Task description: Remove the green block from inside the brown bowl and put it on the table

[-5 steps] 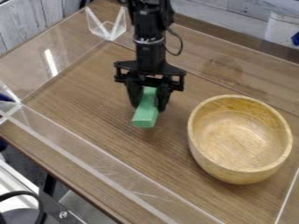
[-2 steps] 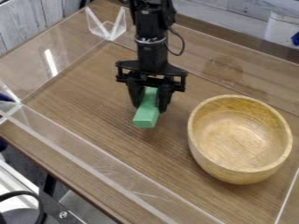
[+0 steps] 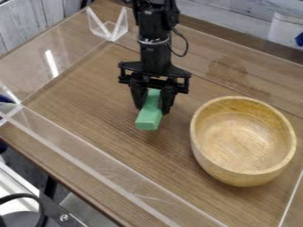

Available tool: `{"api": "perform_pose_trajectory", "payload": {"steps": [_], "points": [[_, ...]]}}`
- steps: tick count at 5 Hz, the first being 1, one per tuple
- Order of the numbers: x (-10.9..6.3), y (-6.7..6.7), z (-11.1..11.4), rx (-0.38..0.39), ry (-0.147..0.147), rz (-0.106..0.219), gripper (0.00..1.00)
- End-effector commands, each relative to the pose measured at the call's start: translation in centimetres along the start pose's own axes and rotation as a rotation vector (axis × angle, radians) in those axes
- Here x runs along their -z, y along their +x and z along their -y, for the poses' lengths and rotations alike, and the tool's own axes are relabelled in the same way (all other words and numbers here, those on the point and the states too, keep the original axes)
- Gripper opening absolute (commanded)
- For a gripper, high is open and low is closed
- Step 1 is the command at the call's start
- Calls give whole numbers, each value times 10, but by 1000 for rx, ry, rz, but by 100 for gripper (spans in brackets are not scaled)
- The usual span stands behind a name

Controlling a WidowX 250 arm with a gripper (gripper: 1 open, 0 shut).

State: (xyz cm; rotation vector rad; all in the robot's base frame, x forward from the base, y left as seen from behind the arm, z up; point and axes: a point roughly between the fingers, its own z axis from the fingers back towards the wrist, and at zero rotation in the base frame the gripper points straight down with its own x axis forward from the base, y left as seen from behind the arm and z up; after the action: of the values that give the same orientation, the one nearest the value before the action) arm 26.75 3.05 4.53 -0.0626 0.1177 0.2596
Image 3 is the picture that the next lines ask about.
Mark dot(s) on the black chair at corner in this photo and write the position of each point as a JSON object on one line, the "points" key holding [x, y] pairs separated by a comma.
{"points": [[51, 215]]}

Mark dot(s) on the brown wooden bowl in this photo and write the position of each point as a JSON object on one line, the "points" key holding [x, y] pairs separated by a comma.
{"points": [[243, 140]]}

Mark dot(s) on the clear acrylic enclosure wall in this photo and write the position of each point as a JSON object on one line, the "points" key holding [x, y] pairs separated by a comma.
{"points": [[72, 124]]}

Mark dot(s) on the green rectangular block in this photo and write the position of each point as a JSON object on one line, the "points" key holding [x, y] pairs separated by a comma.
{"points": [[149, 116]]}

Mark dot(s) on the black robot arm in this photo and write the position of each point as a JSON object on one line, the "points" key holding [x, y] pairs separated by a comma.
{"points": [[156, 18]]}

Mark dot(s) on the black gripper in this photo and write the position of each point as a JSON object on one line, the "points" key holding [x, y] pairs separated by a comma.
{"points": [[155, 72]]}

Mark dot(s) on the blue object at right edge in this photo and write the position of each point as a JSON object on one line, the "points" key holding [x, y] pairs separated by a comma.
{"points": [[299, 40]]}

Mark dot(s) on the white container in background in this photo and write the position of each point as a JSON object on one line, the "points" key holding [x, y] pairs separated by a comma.
{"points": [[286, 27]]}

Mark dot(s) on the black table leg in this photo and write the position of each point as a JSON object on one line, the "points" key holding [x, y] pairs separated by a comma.
{"points": [[51, 187]]}

